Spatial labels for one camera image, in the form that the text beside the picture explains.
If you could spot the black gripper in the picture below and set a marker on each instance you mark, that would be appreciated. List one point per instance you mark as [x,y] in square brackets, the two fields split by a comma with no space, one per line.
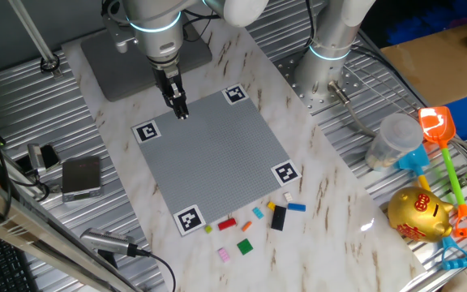
[168,81]

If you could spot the black Lego brick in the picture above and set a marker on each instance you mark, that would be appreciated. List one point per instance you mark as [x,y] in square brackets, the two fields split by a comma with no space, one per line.
[278,217]

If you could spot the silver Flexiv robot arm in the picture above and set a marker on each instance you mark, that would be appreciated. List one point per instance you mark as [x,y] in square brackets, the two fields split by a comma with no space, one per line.
[158,36]

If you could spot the grey Lego baseplate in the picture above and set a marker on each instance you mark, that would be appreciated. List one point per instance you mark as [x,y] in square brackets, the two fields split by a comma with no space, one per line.
[217,162]

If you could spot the small lime Lego brick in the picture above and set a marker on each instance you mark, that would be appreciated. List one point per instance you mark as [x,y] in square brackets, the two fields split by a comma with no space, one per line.
[208,229]

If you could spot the red Lego brick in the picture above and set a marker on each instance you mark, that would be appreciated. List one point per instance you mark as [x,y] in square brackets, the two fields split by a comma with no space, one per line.
[227,224]

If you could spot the cyan Lego brick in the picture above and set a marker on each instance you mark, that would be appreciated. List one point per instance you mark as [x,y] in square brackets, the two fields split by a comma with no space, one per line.
[258,213]

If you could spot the yellow Lego brick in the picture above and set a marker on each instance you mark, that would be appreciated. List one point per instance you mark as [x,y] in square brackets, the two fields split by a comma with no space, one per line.
[271,206]

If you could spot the orange Lego brick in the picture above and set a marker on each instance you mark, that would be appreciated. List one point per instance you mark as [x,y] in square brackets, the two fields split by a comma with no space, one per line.
[246,226]

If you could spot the white Lego brick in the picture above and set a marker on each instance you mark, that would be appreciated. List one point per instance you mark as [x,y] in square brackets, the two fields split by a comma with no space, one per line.
[288,197]

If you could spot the pink Lego brick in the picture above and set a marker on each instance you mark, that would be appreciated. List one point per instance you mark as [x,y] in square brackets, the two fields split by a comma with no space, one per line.
[224,254]

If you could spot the green Lego plate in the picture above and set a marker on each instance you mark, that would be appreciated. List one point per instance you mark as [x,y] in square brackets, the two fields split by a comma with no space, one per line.
[245,246]

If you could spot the blue Lego brick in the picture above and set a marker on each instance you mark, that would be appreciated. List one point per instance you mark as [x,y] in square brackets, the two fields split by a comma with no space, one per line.
[296,207]

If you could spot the black white ArUco marker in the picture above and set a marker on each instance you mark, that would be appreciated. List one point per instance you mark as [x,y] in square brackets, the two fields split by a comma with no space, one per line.
[286,172]
[189,219]
[146,131]
[234,94]

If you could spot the grey fabric pad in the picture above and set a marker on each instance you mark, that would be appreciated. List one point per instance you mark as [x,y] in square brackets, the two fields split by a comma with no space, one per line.
[128,77]

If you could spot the silver digital scale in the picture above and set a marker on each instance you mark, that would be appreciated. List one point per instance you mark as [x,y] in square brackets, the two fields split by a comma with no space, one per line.
[81,176]

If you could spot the silver metal pole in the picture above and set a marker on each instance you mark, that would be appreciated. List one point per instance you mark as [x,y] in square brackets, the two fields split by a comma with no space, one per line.
[35,34]

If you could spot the clear plastic cup with bricks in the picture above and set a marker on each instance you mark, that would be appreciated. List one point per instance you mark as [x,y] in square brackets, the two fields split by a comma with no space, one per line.
[395,138]

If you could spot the brown cardboard box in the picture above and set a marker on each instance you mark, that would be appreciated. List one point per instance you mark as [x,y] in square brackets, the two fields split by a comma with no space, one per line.
[432,69]

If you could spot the gold piggy bank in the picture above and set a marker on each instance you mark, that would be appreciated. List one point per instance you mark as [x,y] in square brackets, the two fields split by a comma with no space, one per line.
[418,215]

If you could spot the blue fuzzy fabric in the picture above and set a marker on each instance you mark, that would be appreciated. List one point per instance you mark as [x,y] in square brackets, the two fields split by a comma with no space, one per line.
[440,20]

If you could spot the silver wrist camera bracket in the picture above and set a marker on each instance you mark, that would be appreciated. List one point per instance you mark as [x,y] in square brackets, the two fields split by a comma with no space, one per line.
[118,34]

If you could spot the silver depth camera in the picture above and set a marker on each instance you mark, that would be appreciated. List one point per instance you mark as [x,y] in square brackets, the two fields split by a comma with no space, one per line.
[104,240]

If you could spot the perforated metal robot base plate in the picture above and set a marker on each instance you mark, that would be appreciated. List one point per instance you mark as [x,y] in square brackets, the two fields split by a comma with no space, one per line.
[351,83]

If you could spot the aluminium frame bar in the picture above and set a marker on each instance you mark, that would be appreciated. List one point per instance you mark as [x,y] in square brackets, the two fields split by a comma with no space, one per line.
[35,231]

